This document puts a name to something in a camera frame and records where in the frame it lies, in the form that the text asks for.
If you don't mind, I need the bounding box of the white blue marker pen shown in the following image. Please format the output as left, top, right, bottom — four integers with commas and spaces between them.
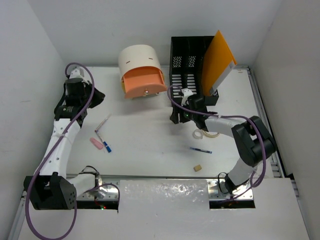
95, 131, 112, 153

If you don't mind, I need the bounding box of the black mesh file organizer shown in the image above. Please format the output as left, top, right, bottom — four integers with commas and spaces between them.
169, 36, 214, 96

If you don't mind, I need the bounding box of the tan eraser block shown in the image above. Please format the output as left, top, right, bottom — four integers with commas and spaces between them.
193, 164, 202, 172

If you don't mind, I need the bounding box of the orange notebook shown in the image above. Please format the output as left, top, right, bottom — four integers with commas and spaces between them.
201, 30, 237, 96

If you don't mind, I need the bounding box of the pink top drawer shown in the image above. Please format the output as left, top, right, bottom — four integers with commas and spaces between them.
121, 66, 167, 99

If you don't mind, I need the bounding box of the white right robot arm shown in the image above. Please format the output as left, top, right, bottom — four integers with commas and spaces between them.
168, 95, 278, 195

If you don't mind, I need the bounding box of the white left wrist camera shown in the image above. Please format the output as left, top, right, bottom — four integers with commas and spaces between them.
68, 68, 88, 83

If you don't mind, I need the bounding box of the clear tape roll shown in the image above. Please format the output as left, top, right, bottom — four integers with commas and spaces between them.
192, 129, 204, 140

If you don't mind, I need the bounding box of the blue gel pen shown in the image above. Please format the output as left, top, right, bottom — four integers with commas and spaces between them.
189, 147, 213, 154

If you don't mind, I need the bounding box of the pink eraser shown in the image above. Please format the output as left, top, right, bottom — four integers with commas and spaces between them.
89, 137, 104, 150

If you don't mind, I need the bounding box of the beige masking tape roll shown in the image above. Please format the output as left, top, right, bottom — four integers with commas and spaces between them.
202, 130, 220, 139

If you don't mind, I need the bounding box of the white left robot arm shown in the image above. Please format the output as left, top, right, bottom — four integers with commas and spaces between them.
23, 77, 105, 210

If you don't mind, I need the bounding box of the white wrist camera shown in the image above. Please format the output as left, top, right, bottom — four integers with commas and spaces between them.
68, 68, 88, 83
180, 88, 194, 106

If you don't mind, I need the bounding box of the cream round drawer cabinet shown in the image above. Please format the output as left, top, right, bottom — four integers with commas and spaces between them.
118, 44, 163, 91

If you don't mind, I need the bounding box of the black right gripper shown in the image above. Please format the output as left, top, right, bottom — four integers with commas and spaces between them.
170, 101, 197, 124

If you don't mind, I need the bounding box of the clear red pen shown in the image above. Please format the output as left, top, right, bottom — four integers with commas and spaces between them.
94, 114, 112, 132

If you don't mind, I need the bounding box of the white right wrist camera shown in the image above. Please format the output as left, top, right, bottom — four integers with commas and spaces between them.
180, 88, 194, 106

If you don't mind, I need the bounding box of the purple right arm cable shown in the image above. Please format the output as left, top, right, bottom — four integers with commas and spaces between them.
166, 84, 267, 201

